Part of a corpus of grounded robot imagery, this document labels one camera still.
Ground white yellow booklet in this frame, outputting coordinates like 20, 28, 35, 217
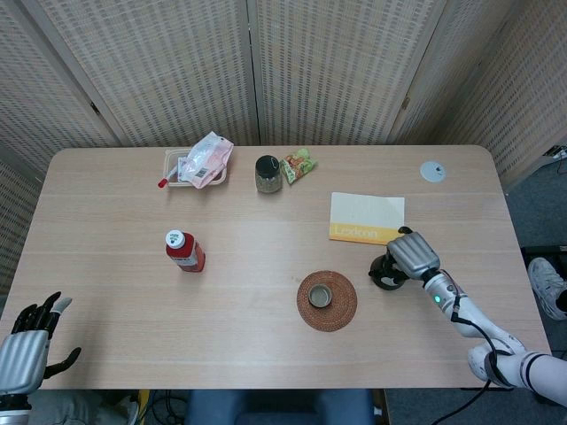
328, 191, 407, 246

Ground black teapot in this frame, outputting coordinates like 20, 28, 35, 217
369, 251, 407, 291

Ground glass jar black lid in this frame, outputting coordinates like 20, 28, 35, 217
253, 154, 284, 195

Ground beige plastic food container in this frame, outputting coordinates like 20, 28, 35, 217
164, 149, 230, 189

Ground small white disc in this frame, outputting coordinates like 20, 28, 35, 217
419, 160, 446, 182

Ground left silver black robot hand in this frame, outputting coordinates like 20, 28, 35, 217
0, 290, 83, 398

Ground green orange snack packet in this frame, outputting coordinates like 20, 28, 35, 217
279, 147, 318, 186

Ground pink white plastic bag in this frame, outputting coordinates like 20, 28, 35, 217
177, 131, 235, 190

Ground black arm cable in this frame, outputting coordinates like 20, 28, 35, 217
442, 295, 517, 425

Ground small dark teacup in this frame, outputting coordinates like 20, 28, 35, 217
308, 285, 333, 310

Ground red juice bottle white cap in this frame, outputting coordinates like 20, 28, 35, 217
165, 228, 206, 274

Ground round brown woven coaster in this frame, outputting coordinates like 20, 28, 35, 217
296, 270, 358, 333

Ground woven folding screen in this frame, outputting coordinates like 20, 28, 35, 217
0, 0, 567, 293

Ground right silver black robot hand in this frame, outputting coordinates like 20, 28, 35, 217
379, 226, 442, 288

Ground grey fabric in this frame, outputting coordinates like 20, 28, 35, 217
26, 391, 139, 425

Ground blue padded seat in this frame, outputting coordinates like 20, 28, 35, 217
183, 389, 377, 425

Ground white sneaker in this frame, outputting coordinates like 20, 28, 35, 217
527, 257, 567, 321

